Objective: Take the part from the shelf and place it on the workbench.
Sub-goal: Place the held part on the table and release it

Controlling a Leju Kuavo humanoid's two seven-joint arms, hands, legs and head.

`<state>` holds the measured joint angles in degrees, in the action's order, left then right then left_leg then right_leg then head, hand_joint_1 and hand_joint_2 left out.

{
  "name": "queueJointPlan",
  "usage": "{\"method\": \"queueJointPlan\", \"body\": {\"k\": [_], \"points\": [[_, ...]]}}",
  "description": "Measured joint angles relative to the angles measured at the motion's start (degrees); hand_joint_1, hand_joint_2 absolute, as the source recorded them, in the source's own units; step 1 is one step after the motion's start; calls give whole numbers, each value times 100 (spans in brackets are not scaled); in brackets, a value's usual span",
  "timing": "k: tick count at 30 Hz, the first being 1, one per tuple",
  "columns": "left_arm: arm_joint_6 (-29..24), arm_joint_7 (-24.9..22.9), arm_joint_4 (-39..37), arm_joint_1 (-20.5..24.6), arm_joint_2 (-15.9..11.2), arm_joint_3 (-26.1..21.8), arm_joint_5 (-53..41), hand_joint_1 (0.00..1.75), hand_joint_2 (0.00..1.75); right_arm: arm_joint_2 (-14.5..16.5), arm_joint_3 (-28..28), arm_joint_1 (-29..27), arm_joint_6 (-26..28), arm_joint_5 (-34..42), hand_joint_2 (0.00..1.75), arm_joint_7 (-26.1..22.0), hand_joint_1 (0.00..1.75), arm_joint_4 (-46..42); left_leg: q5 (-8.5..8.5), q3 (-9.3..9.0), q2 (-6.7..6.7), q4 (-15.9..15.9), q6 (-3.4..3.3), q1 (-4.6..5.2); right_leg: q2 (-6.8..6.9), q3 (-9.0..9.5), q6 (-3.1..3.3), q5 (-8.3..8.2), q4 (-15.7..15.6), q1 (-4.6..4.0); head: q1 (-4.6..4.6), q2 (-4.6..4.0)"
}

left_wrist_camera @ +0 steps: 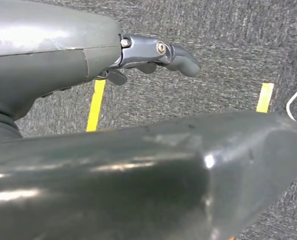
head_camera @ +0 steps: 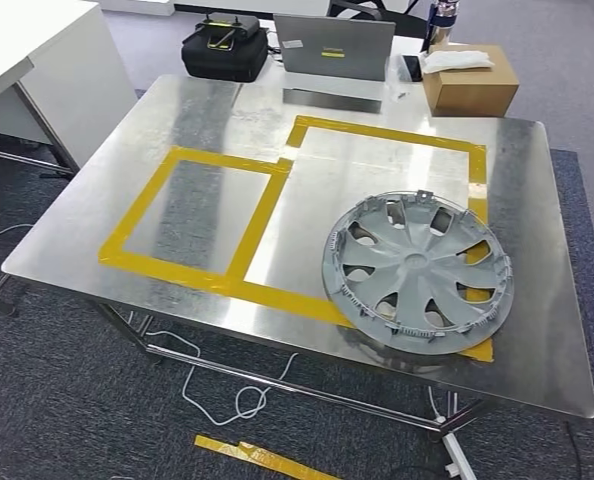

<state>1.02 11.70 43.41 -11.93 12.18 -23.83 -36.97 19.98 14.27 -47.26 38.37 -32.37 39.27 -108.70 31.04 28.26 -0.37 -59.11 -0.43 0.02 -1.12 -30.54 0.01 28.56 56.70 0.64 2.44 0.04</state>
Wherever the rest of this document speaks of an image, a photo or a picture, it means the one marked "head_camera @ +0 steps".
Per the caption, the steel bottle blue strap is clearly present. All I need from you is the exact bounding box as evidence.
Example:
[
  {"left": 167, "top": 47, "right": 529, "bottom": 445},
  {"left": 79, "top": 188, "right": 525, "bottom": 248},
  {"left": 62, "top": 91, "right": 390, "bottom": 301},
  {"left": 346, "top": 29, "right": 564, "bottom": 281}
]
[{"left": 421, "top": 0, "right": 461, "bottom": 54}]

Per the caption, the white cable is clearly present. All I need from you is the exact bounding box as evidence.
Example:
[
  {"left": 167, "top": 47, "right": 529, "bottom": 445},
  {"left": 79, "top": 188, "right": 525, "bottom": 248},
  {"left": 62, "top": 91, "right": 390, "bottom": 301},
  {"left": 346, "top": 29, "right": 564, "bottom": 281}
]
[
  {"left": 144, "top": 311, "right": 299, "bottom": 429},
  {"left": 0, "top": 223, "right": 34, "bottom": 245}
]

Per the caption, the black smartphone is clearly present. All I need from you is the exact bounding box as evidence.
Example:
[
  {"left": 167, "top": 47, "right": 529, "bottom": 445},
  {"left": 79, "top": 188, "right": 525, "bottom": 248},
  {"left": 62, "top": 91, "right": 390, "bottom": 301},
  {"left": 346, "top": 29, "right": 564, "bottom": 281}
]
[{"left": 402, "top": 54, "right": 425, "bottom": 84}]

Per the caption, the grey laptop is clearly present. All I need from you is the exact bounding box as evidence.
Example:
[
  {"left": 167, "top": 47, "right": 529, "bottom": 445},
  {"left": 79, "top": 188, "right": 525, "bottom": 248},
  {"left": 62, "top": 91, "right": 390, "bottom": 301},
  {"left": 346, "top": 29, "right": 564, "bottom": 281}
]
[{"left": 273, "top": 14, "right": 397, "bottom": 83}]

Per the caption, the white cloth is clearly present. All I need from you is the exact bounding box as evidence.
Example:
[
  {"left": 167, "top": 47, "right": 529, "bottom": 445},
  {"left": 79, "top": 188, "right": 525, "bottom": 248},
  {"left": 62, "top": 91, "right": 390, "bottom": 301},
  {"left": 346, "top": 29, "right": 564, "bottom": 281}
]
[{"left": 419, "top": 49, "right": 496, "bottom": 75}]

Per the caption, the black carrying case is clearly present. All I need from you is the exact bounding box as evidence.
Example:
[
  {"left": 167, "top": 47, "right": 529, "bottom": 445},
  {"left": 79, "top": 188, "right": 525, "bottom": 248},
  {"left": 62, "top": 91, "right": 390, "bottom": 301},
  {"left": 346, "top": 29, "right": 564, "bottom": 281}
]
[{"left": 181, "top": 26, "right": 270, "bottom": 84}]

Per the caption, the silver wheel hubcap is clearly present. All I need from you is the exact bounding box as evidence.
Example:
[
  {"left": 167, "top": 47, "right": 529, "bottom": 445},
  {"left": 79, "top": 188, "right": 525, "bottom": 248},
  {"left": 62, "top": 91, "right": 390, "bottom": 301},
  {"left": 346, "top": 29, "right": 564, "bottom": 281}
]
[{"left": 322, "top": 190, "right": 515, "bottom": 356}]

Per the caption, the black office chair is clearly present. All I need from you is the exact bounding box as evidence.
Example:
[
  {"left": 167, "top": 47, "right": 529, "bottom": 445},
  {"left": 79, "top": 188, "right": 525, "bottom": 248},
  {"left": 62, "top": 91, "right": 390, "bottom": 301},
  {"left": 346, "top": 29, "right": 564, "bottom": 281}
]
[{"left": 326, "top": 0, "right": 431, "bottom": 40}]

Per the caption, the brown cardboard box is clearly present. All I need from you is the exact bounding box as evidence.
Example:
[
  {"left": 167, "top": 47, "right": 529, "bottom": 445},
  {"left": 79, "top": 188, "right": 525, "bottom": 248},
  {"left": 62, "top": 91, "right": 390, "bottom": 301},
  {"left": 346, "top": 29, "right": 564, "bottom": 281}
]
[{"left": 422, "top": 43, "right": 520, "bottom": 119}]

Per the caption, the white office desk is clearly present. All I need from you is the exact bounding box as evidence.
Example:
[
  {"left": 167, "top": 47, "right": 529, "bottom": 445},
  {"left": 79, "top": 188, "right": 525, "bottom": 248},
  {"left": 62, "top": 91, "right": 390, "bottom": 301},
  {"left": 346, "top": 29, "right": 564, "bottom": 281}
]
[{"left": 0, "top": 0, "right": 139, "bottom": 179}]

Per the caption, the steel workbench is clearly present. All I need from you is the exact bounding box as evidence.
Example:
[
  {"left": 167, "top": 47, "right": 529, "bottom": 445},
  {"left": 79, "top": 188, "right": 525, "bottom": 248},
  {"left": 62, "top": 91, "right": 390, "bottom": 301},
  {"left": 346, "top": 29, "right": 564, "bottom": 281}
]
[{"left": 0, "top": 72, "right": 594, "bottom": 444}]

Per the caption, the black handheld controller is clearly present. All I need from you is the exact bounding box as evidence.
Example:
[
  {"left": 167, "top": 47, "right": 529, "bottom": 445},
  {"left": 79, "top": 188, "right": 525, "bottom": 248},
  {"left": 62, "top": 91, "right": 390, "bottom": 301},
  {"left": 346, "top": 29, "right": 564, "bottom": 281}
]
[{"left": 195, "top": 11, "right": 262, "bottom": 52}]

